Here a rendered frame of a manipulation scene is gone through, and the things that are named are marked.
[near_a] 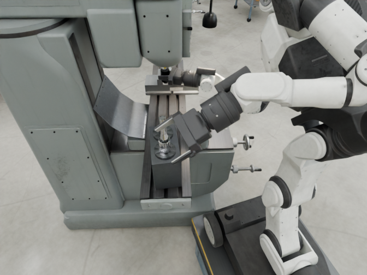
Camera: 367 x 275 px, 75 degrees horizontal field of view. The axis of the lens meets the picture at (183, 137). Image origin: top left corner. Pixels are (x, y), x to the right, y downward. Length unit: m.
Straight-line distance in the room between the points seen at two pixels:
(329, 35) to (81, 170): 1.43
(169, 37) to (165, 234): 1.50
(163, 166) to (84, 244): 1.35
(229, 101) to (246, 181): 1.83
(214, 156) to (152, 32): 0.85
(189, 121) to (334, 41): 0.38
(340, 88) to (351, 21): 0.15
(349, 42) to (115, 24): 0.81
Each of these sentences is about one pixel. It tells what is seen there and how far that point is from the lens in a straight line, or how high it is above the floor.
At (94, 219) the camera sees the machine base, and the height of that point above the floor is 0.16.
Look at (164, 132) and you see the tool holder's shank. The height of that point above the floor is 1.30.
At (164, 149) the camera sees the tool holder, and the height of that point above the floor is 1.21.
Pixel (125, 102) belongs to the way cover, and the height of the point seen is 0.98.
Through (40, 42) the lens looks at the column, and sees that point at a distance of 1.18.
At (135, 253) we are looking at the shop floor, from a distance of 2.06.
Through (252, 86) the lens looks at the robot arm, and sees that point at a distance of 0.59.
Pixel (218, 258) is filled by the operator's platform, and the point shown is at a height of 0.40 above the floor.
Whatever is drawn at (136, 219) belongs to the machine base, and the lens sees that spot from 2.00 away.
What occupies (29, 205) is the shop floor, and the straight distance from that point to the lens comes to 2.56.
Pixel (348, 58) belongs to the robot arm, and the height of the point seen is 1.66.
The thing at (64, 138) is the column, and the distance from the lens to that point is 1.46.
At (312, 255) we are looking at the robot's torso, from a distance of 1.39.
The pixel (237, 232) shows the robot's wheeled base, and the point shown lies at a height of 0.57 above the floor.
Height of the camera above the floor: 1.93
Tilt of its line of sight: 47 degrees down
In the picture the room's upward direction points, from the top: straight up
